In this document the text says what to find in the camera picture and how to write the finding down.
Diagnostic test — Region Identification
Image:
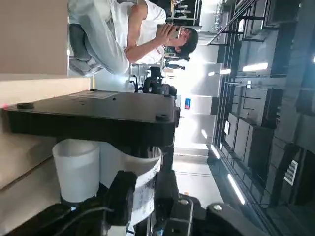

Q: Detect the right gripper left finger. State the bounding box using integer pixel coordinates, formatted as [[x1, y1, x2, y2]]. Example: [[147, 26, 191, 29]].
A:
[[14, 169, 138, 236]]

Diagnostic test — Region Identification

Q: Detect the thin black cable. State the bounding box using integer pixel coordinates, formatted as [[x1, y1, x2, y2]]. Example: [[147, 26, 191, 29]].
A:
[[63, 206, 115, 236]]

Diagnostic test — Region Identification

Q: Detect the person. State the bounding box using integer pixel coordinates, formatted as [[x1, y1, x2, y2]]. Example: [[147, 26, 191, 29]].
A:
[[68, 0, 199, 76]]

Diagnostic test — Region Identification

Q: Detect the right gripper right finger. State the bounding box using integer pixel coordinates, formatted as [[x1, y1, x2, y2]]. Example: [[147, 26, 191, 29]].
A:
[[147, 171, 268, 236]]

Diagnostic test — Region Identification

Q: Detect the black device on tripod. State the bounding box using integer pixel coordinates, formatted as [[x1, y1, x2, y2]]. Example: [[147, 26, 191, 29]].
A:
[[129, 65, 178, 97]]

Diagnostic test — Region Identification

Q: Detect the white vent grille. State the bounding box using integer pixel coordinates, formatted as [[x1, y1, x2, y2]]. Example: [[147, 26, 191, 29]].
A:
[[283, 159, 300, 186]]

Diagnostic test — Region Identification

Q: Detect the phone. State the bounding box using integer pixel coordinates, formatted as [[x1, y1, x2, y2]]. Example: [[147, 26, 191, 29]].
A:
[[157, 24, 184, 40]]

